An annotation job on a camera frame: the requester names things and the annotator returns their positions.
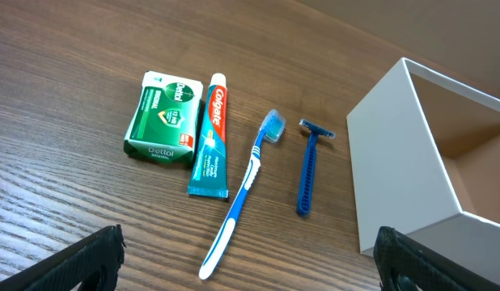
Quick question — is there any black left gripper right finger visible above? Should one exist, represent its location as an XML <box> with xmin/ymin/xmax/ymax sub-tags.
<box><xmin>373</xmin><ymin>226</ymin><xmax>500</xmax><ymax>291</ymax></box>

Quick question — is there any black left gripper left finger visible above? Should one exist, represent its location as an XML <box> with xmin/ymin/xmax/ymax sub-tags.
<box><xmin>0</xmin><ymin>225</ymin><xmax>125</xmax><ymax>291</ymax></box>

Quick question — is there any blue disposable razor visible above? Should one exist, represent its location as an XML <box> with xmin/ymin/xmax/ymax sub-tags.
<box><xmin>296</xmin><ymin>119</ymin><xmax>336</xmax><ymax>217</ymax></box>

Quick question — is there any Colgate toothpaste tube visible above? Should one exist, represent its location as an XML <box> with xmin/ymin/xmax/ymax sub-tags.
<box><xmin>188</xmin><ymin>73</ymin><xmax>229</xmax><ymax>199</ymax></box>

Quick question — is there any green Dettol soap box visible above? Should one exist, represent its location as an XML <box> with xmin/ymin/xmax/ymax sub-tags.
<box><xmin>123</xmin><ymin>71</ymin><xmax>203</xmax><ymax>164</ymax></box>

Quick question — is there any blue white toothbrush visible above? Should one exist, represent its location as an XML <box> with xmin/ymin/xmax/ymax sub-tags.
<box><xmin>198</xmin><ymin>109</ymin><xmax>286</xmax><ymax>280</ymax></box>

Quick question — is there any white cardboard box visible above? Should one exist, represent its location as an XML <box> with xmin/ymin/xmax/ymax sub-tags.
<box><xmin>347</xmin><ymin>58</ymin><xmax>500</xmax><ymax>285</ymax></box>

